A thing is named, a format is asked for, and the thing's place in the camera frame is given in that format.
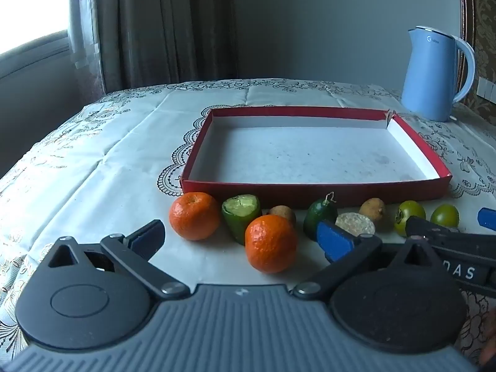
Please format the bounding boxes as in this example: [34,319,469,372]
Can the red cardboard box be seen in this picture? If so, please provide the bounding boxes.
[180,106,453,208]

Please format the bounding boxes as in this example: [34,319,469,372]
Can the brown curtain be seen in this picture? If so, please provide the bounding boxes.
[91,0,237,93]

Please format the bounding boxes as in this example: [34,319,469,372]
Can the blue electric kettle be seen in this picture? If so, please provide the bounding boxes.
[401,26,476,122]

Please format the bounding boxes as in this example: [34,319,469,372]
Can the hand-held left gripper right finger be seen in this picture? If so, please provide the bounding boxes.
[292,219,444,302]

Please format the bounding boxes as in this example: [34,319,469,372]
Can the large cucumber piece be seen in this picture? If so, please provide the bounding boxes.
[335,212,376,238]

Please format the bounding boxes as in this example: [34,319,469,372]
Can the white wall socket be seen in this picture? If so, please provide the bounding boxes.
[478,77,496,103]

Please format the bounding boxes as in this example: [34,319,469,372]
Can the window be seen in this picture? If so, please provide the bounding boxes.
[0,0,72,57]

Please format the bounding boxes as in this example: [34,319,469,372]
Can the brown longan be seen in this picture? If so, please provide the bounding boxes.
[268,205,297,225]
[358,197,387,232]

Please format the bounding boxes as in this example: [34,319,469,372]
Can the dark green fruit with stem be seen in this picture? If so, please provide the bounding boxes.
[303,192,339,241]

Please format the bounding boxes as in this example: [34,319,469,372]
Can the orange mandarin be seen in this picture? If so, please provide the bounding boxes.
[169,192,221,241]
[244,214,298,274]

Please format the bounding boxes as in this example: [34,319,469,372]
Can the white sheer curtain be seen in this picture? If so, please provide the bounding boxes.
[68,0,105,99]

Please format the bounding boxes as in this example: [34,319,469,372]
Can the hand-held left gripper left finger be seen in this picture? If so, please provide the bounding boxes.
[46,219,191,300]

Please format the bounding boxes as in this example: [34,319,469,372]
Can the cut green fruit piece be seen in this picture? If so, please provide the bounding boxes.
[222,194,261,246]

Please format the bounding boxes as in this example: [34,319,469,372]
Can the green tomato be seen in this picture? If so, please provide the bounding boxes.
[394,200,426,237]
[430,204,460,228]

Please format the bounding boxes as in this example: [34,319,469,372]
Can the dark wooden frame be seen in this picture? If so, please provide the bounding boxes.
[456,0,478,103]

